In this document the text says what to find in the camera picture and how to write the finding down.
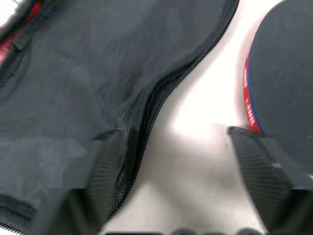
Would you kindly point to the black and red paddle case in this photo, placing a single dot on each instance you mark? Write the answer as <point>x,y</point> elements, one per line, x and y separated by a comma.
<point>73,73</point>

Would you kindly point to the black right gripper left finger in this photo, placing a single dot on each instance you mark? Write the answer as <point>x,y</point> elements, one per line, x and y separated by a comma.
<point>107,171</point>

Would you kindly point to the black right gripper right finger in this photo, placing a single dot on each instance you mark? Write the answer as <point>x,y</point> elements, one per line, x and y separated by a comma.
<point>264,176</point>

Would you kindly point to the black rubber table tennis paddle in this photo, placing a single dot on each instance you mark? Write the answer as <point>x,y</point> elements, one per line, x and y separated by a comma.
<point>281,61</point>

